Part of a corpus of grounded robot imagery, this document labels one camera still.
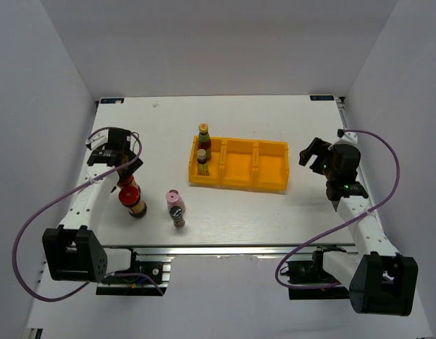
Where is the red-lid jar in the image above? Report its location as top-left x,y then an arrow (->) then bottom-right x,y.
119,186 -> 147,219
117,175 -> 140,191

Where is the red-lid jar front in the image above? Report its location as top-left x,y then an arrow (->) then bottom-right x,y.
119,186 -> 147,219

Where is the pink-cap spice bottle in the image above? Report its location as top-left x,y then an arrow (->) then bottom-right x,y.
165,189 -> 186,213

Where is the black-cap spice bottle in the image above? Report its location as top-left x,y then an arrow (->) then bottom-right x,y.
169,206 -> 186,227

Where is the tall yellow-cap sauce bottle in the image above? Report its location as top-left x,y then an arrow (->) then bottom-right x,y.
198,123 -> 212,160

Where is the small beige-cap sauce bottle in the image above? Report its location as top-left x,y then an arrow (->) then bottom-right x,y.
197,149 -> 209,176

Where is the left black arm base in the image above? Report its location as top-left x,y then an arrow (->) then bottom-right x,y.
96,250 -> 173,297

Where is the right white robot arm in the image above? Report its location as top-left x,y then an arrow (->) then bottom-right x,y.
299,133 -> 418,316

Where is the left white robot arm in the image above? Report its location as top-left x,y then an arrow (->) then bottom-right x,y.
42,127 -> 147,283

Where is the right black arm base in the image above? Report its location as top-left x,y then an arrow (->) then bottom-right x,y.
280,245 -> 349,300

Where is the left blue table label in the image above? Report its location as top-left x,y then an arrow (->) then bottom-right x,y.
99,97 -> 124,105

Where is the blue table label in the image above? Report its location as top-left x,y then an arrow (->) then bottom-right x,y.
309,95 -> 334,101
99,97 -> 124,105

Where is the right blue table label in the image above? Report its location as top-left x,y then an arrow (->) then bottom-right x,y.
309,95 -> 334,101

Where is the yellow three-compartment bin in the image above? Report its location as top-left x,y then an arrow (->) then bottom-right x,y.
188,136 -> 290,193

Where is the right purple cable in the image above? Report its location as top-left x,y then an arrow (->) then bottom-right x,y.
275,129 -> 403,290

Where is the purple cable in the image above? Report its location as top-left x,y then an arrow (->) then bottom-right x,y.
275,129 -> 403,290
12,126 -> 144,302

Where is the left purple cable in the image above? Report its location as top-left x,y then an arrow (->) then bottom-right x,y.
12,126 -> 144,302

